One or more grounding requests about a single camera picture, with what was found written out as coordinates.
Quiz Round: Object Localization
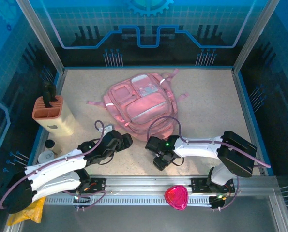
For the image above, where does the aluminium frame post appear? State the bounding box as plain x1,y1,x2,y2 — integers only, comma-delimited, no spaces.
232,0,280,74
15,0,66,75

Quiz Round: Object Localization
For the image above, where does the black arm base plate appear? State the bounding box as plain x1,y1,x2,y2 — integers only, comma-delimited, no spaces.
85,177,107,194
191,177,236,194

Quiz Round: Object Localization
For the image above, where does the black-lidded small bottle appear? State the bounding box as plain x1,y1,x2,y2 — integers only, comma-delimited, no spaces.
44,139,63,155

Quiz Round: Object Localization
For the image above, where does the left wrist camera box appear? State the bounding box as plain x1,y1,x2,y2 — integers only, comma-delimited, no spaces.
97,123,114,133

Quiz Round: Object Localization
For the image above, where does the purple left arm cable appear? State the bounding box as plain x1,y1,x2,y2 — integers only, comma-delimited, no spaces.
0,120,108,211

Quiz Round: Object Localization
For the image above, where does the yellow plastic bag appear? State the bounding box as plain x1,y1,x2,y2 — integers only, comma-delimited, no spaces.
8,197,46,227

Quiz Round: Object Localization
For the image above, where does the beige knife block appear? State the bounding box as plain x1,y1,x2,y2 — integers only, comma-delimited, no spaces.
31,95,76,136

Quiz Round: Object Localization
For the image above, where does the small circuit board with LEDs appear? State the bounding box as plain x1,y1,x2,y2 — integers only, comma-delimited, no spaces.
209,193,231,203
72,193,91,203

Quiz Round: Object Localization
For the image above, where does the aluminium front beam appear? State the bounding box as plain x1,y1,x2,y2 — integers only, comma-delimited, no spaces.
17,175,280,196

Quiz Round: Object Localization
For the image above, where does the black knife handle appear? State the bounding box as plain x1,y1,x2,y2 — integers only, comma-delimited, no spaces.
49,84,58,102
42,81,52,108

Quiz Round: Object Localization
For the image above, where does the slotted grey cable duct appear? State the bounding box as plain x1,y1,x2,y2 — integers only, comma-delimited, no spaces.
44,195,213,206

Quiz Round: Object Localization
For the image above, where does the pink heart-shaped object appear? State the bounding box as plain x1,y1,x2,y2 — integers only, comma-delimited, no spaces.
164,185,189,211

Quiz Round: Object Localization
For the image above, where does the pink backpack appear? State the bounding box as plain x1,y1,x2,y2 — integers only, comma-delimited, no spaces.
86,68,190,142

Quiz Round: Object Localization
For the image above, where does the white-lidded can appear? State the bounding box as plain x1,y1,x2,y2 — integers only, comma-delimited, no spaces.
38,149,55,164

